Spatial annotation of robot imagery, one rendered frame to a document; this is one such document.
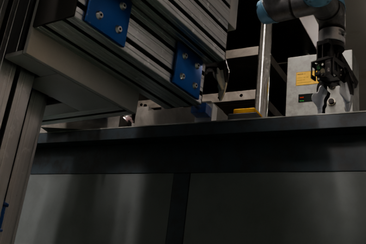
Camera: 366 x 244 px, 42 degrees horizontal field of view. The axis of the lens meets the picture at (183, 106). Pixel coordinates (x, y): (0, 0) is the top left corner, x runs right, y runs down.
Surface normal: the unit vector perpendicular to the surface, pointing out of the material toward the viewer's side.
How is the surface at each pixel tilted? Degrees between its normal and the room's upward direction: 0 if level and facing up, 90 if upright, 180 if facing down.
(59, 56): 90
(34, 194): 90
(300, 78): 90
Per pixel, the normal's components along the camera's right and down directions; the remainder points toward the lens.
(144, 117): -0.47, -0.36
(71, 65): 0.83, -0.11
